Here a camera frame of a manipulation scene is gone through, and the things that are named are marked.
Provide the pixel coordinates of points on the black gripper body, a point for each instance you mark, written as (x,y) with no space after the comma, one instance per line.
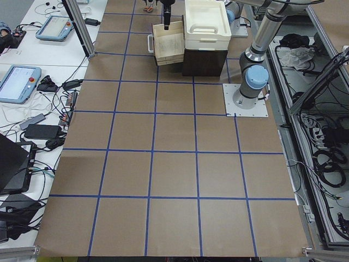
(167,6)

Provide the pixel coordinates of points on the grey orange handled scissors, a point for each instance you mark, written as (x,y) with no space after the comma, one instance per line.
(148,6)

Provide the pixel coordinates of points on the wooden drawer with white handle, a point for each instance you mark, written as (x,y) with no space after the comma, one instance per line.
(167,45)

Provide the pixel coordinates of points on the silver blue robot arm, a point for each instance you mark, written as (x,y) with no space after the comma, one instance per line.
(254,75)

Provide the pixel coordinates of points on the dark brown drawer cabinet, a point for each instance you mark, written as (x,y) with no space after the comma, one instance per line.
(203,63)

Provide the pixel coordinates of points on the cream plastic tray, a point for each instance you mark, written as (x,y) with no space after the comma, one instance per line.
(206,26)

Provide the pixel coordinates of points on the blue teach pendant upper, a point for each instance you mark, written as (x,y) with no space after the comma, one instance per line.
(55,28)

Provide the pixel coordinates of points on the blue teach pendant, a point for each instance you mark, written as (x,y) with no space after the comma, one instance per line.
(55,28)
(19,83)

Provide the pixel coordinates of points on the crumpled white cloth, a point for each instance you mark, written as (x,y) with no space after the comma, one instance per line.
(298,58)

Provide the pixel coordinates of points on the blue teach pendant lower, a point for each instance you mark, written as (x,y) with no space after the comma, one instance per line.
(19,83)

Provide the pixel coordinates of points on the black power adapter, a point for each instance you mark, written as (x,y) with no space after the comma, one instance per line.
(41,131)

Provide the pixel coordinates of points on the black laptop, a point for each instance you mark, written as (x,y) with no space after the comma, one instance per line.
(17,160)

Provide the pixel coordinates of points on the aluminium frame post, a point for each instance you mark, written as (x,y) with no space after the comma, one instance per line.
(76,18)

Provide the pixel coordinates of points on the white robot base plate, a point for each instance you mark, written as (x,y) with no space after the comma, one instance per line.
(237,105)

